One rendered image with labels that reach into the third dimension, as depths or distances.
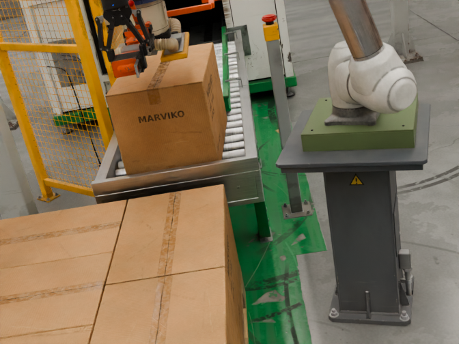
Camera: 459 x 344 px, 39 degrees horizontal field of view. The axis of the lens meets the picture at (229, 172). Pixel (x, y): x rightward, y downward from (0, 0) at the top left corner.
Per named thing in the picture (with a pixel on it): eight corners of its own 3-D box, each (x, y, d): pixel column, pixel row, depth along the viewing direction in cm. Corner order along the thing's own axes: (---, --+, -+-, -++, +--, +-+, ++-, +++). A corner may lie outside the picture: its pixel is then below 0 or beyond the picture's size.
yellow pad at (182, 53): (166, 40, 269) (163, 28, 267) (189, 35, 268) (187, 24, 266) (160, 63, 238) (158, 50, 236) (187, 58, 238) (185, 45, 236)
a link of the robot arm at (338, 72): (361, 90, 239) (356, 31, 230) (389, 102, 223) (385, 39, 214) (322, 102, 235) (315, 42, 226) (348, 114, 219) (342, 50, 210)
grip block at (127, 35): (128, 43, 231) (124, 27, 228) (155, 38, 230) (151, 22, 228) (126, 49, 223) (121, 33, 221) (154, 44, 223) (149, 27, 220)
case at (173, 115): (150, 130, 331) (132, 54, 314) (227, 119, 326) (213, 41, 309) (128, 183, 277) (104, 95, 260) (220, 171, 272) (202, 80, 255)
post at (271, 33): (289, 208, 346) (262, 23, 303) (302, 206, 345) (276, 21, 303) (291, 214, 340) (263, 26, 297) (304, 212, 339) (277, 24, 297)
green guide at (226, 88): (223, 37, 479) (221, 25, 475) (237, 35, 478) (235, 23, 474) (225, 112, 334) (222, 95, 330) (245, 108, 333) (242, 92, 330)
